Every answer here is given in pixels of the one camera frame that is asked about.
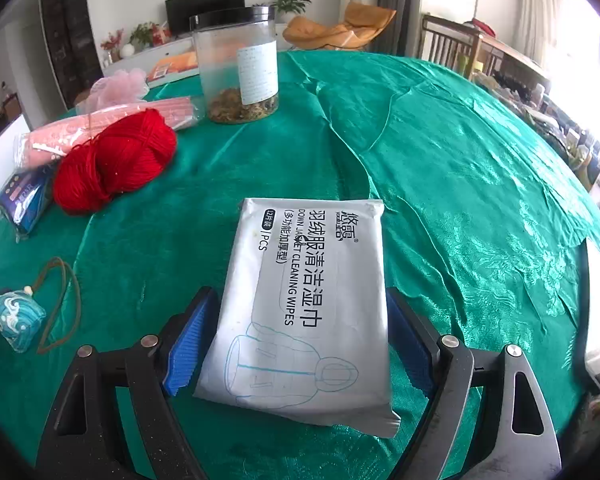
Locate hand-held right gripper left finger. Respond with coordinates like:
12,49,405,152
35,286,221,480

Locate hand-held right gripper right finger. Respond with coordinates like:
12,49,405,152
385,286,563,480

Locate blue patterned sachet with cord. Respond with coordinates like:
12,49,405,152
0,256,83,356

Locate white wet wipes pack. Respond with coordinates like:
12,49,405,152
192,197,401,438

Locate pink towel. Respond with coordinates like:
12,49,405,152
14,95,207,168

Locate blue packet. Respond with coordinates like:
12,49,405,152
0,165,56,243

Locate white box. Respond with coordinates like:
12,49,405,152
0,112,31,241

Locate green tablecloth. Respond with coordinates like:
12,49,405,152
0,50,600,480

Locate red yarn ball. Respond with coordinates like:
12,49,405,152
52,107,178,213

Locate pink mesh bath sponge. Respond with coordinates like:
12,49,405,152
87,67,151,106

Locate pile of household clutter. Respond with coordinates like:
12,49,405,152
472,70,600,201

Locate black display cabinet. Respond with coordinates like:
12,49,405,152
39,0,103,106

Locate red flower plant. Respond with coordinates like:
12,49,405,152
101,30,126,63

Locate orange book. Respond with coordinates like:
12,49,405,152
147,50,201,83

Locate clear plastic jar black lid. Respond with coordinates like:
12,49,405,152
189,5,281,125

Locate potted plant with red ornaments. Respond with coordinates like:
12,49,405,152
130,21,171,51

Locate white television cabinet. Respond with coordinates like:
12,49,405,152
102,22,301,78

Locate dark wooden table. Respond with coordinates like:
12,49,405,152
472,25,551,91

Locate dark wooden chair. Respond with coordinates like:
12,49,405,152
420,14,483,78

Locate orange lounge chair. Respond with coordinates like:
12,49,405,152
282,1,398,52

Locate grey curtain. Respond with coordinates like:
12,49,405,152
340,0,426,56

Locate black television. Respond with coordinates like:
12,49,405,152
164,0,246,38

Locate green potted plant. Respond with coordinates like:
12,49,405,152
270,0,312,23

